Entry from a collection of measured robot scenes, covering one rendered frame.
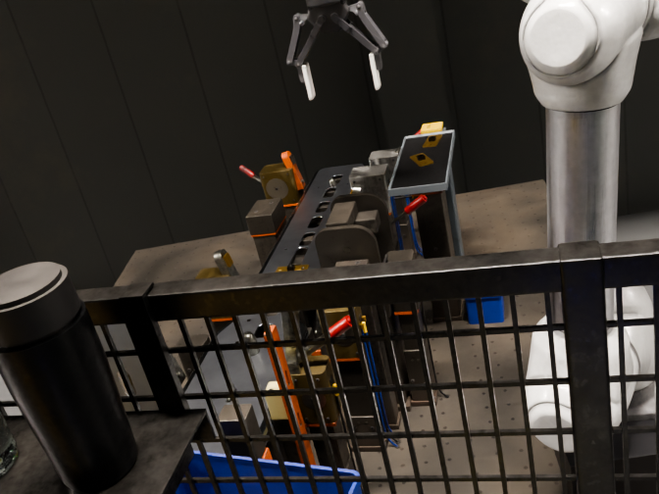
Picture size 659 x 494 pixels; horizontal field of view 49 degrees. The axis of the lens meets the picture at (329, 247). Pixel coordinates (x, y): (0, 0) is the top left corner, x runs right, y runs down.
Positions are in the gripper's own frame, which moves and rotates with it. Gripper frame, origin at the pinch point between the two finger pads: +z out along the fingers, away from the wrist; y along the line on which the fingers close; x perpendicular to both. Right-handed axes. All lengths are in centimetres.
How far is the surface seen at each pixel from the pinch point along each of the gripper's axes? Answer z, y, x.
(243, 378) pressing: 46, 24, 32
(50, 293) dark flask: -14, 0, 101
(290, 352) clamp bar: 37, 11, 37
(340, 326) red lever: 32.5, 0.5, 36.4
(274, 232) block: 49, 39, -40
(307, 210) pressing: 46, 29, -47
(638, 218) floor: 146, -86, -219
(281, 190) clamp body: 47, 42, -66
